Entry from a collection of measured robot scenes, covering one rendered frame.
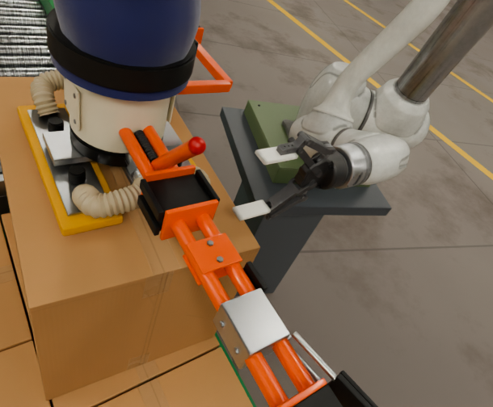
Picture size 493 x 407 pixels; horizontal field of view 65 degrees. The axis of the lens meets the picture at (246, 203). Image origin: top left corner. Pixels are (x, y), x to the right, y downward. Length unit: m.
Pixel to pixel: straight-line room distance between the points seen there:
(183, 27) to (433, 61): 0.73
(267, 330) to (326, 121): 0.56
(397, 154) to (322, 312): 1.23
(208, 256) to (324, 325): 1.45
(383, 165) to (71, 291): 0.61
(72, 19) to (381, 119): 0.90
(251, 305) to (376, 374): 1.50
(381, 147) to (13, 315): 0.92
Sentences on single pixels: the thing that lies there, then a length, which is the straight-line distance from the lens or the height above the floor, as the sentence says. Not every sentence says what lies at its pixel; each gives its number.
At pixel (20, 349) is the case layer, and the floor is 0.54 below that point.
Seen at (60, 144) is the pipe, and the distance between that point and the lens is 0.78.
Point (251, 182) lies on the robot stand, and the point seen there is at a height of 0.75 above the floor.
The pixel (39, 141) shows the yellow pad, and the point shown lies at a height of 0.97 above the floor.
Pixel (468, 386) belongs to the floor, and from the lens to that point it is 2.25.
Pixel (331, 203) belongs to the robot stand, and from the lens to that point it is 1.25.
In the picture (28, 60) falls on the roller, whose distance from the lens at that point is 1.96.
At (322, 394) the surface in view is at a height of 1.11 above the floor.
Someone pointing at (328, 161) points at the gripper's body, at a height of 1.12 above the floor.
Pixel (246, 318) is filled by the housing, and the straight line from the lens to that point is 0.48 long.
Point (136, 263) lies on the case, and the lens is 0.68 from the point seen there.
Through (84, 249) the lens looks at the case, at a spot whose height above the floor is 0.94.
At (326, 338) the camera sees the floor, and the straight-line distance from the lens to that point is 1.90.
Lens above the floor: 1.50
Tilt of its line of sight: 43 degrees down
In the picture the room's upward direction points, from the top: 23 degrees clockwise
